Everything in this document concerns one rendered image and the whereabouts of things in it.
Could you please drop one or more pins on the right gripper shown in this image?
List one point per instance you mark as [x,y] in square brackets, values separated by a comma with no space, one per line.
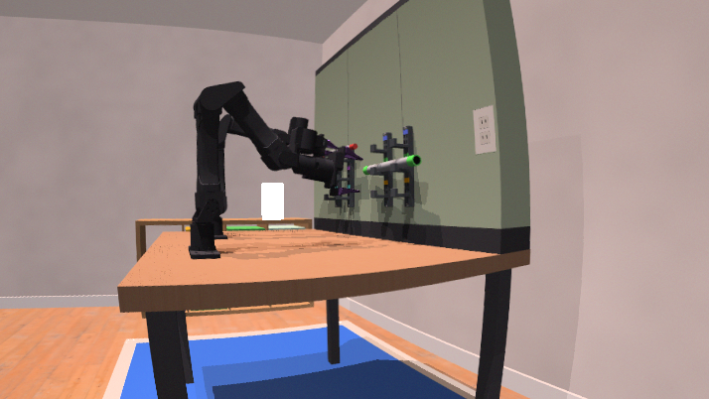
[328,169]

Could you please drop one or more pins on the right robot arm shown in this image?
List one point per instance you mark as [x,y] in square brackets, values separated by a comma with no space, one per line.
[275,154]

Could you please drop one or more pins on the white bar with green ends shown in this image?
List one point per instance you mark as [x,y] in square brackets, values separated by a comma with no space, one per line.
[406,162]

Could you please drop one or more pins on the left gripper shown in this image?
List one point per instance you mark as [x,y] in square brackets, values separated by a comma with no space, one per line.
[323,152]

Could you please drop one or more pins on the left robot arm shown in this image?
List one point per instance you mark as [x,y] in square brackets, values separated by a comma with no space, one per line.
[234,128]

